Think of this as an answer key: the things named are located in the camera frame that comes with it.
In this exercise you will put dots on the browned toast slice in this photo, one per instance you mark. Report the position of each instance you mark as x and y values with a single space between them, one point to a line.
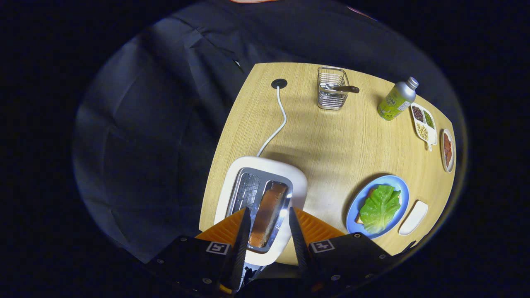
269 211

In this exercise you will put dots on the yellow soybeans pile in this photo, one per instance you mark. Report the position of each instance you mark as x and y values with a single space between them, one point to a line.
422 131

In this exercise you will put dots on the brown meat piece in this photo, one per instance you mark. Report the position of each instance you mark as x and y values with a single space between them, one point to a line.
447 142
448 158

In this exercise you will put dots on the green beans pile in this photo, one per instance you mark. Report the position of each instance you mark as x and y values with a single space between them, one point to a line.
428 119

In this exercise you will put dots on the white oval plate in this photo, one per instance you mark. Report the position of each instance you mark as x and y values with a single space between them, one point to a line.
442 161

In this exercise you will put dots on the dark red beans pile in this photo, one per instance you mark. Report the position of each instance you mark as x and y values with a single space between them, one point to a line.
418 114

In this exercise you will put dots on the white toaster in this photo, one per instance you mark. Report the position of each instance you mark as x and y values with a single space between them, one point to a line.
265 165

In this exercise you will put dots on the white divided dish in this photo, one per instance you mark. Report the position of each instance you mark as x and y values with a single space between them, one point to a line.
430 138

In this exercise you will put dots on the green drink bottle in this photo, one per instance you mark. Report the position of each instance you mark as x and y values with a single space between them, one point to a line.
395 101

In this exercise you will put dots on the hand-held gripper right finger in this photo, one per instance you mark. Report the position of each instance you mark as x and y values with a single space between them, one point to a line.
299 244

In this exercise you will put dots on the blue plate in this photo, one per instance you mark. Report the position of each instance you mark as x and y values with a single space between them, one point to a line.
397 184

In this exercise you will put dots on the green lettuce leaf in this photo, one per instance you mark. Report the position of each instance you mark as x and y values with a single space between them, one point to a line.
379 209

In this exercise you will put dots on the small white plate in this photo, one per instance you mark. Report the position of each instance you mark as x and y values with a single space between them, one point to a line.
414 217

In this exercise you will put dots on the white bread slice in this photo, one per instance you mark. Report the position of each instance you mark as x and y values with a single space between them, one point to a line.
358 218

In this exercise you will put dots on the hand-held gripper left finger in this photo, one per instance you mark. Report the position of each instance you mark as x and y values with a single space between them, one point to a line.
242 248

